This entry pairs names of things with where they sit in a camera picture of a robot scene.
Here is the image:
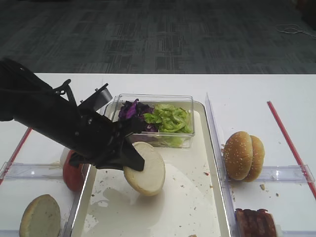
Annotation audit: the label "right long clear rail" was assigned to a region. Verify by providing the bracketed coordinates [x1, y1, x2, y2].
[205, 93, 240, 237]

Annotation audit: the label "bun half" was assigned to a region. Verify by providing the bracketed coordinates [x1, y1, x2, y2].
[123, 142, 165, 197]
[19, 194, 61, 237]

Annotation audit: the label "clear sesame bun pusher track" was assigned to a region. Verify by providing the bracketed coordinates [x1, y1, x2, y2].
[255, 165, 315, 184]

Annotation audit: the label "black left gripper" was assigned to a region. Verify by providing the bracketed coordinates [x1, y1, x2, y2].
[54, 79, 145, 171]

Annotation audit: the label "left red rail strip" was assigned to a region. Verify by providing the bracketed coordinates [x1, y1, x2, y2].
[0, 127, 32, 184]

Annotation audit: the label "right red rail strip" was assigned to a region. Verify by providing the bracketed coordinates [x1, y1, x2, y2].
[267, 101, 316, 198]

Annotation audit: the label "sesame bun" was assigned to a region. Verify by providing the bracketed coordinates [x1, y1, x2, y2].
[243, 135, 265, 182]
[223, 131, 253, 180]

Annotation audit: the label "stack of bacon slices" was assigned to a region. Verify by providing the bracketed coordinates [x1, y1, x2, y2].
[235, 208, 277, 237]

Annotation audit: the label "white cable on floor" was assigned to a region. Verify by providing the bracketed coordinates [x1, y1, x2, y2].
[276, 24, 316, 39]

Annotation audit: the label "clear tomato pusher track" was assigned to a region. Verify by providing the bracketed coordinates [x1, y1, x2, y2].
[0, 162, 63, 180]

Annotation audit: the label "red tomato slices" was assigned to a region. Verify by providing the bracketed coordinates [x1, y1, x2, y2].
[63, 150, 84, 192]

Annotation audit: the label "red rail strip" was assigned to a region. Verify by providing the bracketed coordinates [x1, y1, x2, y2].
[267, 101, 316, 198]
[0, 127, 32, 184]

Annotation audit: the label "purple cabbage pieces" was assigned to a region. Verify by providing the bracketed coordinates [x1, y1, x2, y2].
[118, 99, 158, 132]

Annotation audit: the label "green lettuce leaves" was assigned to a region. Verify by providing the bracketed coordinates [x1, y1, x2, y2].
[144, 104, 193, 148]

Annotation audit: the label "clear bacon pusher track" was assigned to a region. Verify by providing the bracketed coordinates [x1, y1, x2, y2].
[276, 225, 316, 237]

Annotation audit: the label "white rectangular metal tray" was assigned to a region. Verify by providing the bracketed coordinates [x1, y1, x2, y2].
[70, 100, 232, 237]

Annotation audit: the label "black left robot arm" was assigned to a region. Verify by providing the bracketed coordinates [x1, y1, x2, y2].
[0, 58, 145, 171]

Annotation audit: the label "clear plastic salad container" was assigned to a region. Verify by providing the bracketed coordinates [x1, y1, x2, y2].
[107, 94, 195, 148]

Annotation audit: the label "front sesame bun top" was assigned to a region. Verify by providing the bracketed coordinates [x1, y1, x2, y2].
[223, 131, 253, 180]

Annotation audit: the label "rear sesame bun top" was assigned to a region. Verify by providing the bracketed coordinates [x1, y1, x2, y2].
[243, 135, 265, 182]

